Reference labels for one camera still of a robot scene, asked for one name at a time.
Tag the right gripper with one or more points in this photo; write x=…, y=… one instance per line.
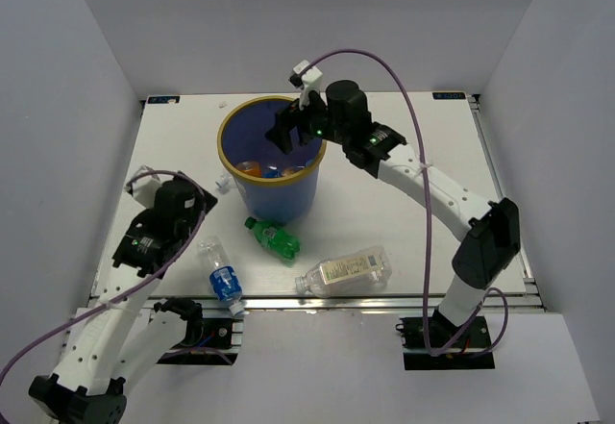
x=285, y=120

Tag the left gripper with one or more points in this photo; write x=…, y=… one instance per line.
x=197, y=210

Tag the blue label water bottle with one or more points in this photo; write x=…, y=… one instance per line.
x=271, y=172

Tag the orange patterned bottle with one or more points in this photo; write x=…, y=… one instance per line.
x=250, y=168

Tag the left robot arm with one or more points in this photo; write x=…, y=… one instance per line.
x=91, y=383

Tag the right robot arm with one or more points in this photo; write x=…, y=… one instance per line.
x=488, y=232

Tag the blue plastic bin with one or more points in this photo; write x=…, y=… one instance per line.
x=241, y=138

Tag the clear bottle white cap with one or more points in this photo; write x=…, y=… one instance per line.
x=225, y=183

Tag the blue label bottle near edge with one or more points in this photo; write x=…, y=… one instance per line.
x=222, y=277

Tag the green plastic bottle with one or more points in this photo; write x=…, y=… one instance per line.
x=275, y=239

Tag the large clear labelled bottle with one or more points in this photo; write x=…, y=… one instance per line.
x=366, y=270

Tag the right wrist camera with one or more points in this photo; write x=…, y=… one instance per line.
x=306, y=78

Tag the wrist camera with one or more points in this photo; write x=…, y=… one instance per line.
x=143, y=190
x=306, y=78

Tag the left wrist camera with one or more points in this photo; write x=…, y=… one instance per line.
x=143, y=190

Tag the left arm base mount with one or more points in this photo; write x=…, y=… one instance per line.
x=210, y=338

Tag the aluminium table frame rail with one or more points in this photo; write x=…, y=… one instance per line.
x=351, y=211

